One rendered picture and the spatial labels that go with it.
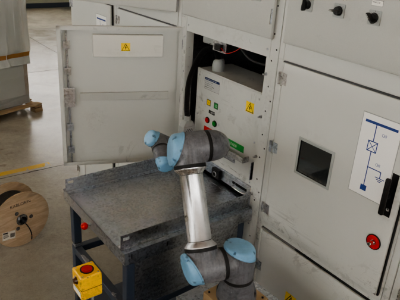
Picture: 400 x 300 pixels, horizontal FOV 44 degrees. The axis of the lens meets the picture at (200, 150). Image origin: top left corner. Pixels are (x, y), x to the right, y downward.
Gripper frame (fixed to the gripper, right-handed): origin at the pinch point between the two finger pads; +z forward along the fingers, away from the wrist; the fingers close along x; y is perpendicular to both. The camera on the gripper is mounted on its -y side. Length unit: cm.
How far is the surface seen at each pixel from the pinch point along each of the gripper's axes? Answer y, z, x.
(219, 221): 30.0, 0.7, -19.9
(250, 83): 7.8, -0.1, 42.9
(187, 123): -19.6, 0.4, 11.7
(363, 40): 74, -29, 66
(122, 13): -95, -19, 51
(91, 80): -54, -41, 9
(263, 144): 31.9, 0.6, 19.7
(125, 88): -47, -25, 13
